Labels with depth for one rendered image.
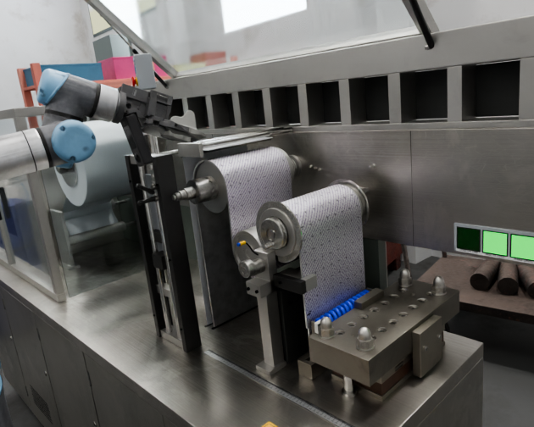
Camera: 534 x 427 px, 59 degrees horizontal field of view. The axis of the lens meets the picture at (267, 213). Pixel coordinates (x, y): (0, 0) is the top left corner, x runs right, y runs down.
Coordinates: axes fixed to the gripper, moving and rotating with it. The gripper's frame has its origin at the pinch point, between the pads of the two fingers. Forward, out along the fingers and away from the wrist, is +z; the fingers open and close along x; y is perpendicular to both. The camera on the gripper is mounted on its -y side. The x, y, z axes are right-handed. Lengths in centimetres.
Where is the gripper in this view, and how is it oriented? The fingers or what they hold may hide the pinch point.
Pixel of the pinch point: (196, 139)
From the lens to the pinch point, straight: 116.5
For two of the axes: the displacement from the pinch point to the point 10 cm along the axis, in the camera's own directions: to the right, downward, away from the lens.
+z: 8.3, 1.8, 5.3
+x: -5.5, 0.8, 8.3
